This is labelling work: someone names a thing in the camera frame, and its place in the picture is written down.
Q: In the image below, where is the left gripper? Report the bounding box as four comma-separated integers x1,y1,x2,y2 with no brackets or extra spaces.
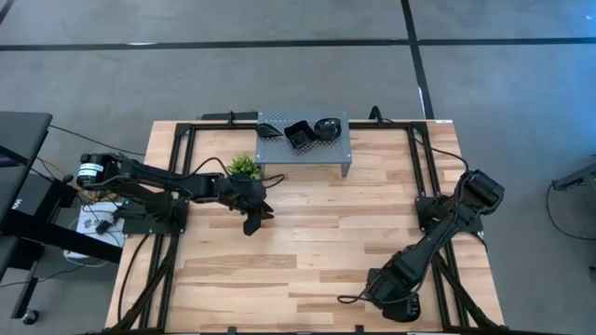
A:
216,172,276,237

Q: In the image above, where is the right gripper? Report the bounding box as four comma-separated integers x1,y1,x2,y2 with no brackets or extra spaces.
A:
365,260,424,323

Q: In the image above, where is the black teardrop mini plate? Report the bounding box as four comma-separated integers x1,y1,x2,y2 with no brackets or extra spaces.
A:
255,123,284,140

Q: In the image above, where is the green plant in white pot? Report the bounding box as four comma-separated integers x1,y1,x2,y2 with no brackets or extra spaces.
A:
226,155,263,181

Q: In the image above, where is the grey perforated metal shelf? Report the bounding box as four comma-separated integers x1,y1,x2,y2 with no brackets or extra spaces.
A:
254,108,353,179

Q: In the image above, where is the white printed box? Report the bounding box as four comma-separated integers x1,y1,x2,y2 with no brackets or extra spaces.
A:
76,202,126,248

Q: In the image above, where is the white power strip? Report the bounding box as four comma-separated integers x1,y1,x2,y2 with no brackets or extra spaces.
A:
62,248,111,269

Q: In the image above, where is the grey metal stand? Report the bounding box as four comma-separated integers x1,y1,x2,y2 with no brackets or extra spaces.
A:
551,155,596,192

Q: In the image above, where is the black side desk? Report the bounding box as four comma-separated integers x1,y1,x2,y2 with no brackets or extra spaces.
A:
0,111,125,322

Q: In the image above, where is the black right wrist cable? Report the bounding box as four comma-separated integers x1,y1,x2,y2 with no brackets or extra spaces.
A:
337,278,425,307

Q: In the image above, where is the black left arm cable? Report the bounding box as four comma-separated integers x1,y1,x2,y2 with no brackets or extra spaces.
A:
185,156,288,190

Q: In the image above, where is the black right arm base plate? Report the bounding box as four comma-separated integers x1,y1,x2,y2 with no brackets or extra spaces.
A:
415,193,485,236

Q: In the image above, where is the black metal table frame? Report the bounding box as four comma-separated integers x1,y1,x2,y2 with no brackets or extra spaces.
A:
107,111,508,335

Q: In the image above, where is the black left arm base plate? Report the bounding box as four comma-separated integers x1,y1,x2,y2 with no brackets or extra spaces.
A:
121,199,190,236

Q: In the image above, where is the long black right arm cable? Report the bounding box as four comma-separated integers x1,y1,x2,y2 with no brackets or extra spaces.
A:
427,146,471,206

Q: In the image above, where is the thin black floor cable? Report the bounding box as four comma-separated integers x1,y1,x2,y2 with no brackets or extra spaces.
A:
545,181,596,242
47,124,146,156

